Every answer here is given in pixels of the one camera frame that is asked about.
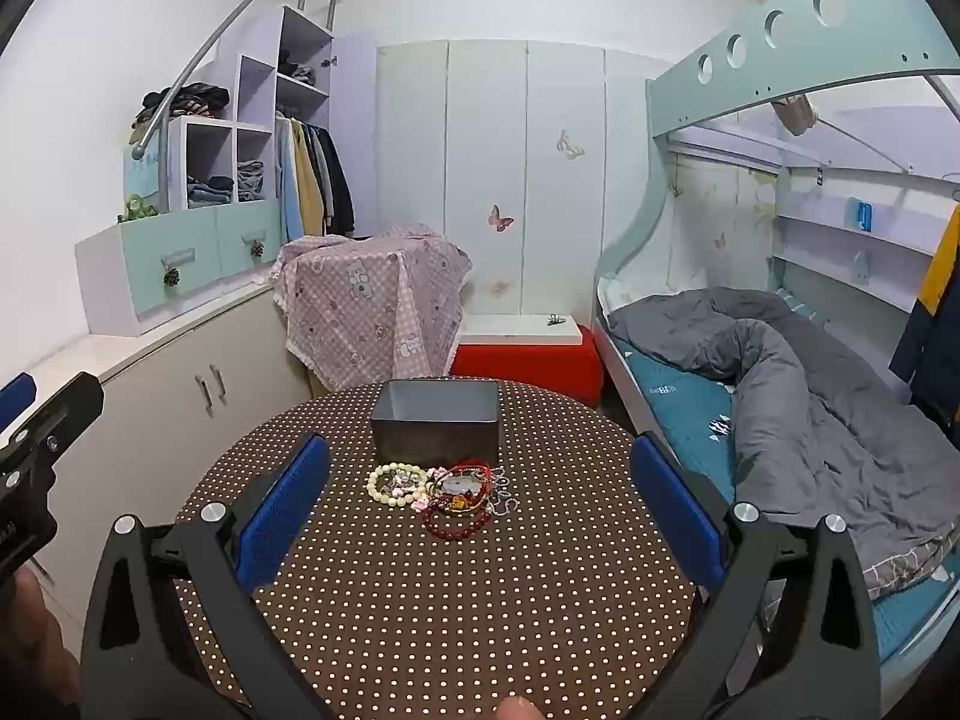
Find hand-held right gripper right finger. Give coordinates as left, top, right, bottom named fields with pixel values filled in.
left=628, top=432, right=883, bottom=720

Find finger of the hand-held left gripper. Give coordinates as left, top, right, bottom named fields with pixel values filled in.
left=0, top=373, right=38, bottom=434
left=0, top=373, right=104, bottom=482

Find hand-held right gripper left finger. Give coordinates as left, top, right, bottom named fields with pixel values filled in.
left=79, top=433, right=332, bottom=720

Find cream bead bracelet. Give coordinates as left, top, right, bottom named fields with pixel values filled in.
left=365, top=462, right=431, bottom=508

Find silver chain necklace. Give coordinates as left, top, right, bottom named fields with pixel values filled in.
left=486, top=463, right=524, bottom=518

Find grey metal tin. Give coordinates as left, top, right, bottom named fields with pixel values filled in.
left=369, top=379, right=502, bottom=468

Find person's left hand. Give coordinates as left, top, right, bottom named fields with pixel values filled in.
left=15, top=568, right=80, bottom=707

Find beige low cabinet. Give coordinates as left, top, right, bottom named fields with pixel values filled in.
left=0, top=281, right=317, bottom=616

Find teal bed sheet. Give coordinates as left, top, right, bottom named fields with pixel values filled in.
left=621, top=289, right=960, bottom=670

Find white teal drawer unit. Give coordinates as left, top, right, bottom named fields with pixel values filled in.
left=74, top=198, right=287, bottom=339

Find pale jade pendant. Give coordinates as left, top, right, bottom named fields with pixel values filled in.
left=439, top=469, right=485, bottom=500

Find grey duvet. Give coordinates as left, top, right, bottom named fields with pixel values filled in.
left=605, top=286, right=960, bottom=602

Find teal drawer front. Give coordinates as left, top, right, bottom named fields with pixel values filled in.
left=123, top=211, right=221, bottom=317
left=216, top=199, right=284, bottom=281

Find brown polka dot tablecloth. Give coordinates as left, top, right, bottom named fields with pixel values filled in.
left=172, top=379, right=704, bottom=720

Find red storage box white lid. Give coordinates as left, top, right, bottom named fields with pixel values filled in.
left=450, top=312, right=605, bottom=410

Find pink checkered cloth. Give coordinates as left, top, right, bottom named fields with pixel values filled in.
left=269, top=223, right=474, bottom=395

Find folded blue jeans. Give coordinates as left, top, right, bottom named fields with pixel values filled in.
left=185, top=174, right=236, bottom=208

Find light blue hanging shirt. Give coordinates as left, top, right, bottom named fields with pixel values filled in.
left=274, top=118, right=305, bottom=242

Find navy yellow hanging jacket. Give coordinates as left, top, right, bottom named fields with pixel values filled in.
left=888, top=202, right=960, bottom=452

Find black hanging jacket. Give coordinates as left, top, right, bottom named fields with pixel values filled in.
left=322, top=126, right=356, bottom=236

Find tan hanging coat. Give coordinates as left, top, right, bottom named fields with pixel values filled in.
left=292, top=122, right=328, bottom=238

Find pile of dark clothes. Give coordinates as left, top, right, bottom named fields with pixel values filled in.
left=134, top=80, right=231, bottom=129

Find grey hanging garment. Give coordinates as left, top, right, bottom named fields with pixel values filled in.
left=309, top=124, right=337, bottom=226

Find lilac cubby shelf unit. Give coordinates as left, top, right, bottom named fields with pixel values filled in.
left=124, top=3, right=377, bottom=241

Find grey hanging pouch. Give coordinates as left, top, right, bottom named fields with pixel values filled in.
left=772, top=93, right=819, bottom=138

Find grey metal handrail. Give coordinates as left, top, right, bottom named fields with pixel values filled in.
left=130, top=0, right=345, bottom=160

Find light teal bunk bed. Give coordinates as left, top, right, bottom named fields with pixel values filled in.
left=592, top=0, right=960, bottom=720

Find white wardrobe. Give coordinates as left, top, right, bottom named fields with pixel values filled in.
left=374, top=40, right=670, bottom=317

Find dark red bead bracelet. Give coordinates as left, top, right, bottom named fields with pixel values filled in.
left=421, top=505, right=494, bottom=540

